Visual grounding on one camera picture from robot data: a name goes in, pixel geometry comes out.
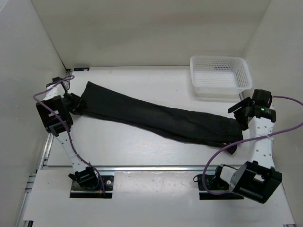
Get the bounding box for black trousers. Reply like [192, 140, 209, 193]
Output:
[75, 82, 243, 148]

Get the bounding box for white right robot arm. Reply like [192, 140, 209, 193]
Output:
[213, 91, 282, 204]

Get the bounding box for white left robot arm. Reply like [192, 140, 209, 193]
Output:
[33, 78, 100, 190]

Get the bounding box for white perforated plastic basket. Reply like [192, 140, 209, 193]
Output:
[190, 56, 253, 99]

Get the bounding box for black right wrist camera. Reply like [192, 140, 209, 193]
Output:
[251, 89, 273, 108]

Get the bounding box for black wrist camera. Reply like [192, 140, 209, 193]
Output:
[52, 77, 62, 84]
[251, 89, 273, 108]

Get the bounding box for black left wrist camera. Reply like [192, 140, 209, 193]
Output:
[52, 77, 62, 84]

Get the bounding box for aluminium table edge rail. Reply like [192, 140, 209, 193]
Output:
[97, 166, 205, 172]

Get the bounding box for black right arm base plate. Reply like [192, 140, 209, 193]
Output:
[193, 174, 244, 200]

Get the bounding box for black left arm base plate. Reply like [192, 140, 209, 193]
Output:
[70, 175, 114, 199]

